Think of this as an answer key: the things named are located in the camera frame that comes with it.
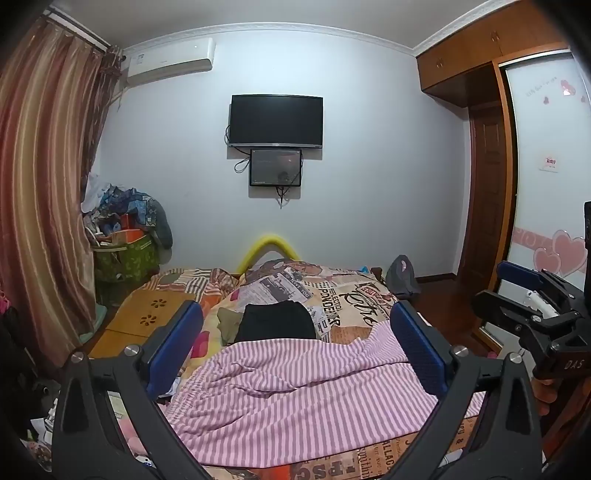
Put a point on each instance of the wooden door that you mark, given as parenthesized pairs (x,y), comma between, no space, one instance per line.
(485,194)

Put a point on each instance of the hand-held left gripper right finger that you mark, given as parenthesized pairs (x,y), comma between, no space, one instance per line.
(418,350)

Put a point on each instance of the striped brown curtain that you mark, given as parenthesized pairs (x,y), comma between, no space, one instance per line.
(46,184)

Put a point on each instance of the black wall television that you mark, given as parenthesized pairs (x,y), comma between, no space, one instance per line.
(277,120)

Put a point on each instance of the person's right hand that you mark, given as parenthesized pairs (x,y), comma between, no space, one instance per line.
(549,394)

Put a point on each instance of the grey bag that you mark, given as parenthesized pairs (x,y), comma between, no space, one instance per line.
(401,277)

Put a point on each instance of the pile of clothes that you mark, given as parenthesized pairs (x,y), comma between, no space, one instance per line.
(134,203)

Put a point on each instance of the wooden flower-cutout cabinet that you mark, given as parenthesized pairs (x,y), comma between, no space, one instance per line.
(134,323)

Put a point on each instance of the pink striped pants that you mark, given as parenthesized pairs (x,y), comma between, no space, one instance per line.
(300,392)

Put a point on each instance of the curtain rail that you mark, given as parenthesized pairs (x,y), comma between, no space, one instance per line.
(78,30)

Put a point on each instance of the red white sticker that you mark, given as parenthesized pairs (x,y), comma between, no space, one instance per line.
(548,163)

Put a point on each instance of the wooden wardrobe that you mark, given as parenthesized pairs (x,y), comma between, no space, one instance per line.
(461,64)

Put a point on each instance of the wooden bed frame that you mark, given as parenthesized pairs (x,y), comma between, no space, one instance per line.
(378,272)

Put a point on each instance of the printed blanket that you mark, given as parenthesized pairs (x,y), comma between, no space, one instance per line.
(351,295)

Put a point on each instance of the small black monitor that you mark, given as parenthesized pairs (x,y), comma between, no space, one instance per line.
(274,168)

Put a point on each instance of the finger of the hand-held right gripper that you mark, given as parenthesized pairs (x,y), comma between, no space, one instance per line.
(498,307)
(517,274)

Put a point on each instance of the white air conditioner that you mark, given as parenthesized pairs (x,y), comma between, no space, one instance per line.
(171,60)

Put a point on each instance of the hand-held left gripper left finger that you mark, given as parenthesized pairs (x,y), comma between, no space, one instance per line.
(178,341)

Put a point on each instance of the olive green cloth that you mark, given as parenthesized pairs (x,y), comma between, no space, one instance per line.
(226,325)

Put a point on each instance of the black folded cloth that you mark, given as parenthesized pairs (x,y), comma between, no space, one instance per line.
(277,323)

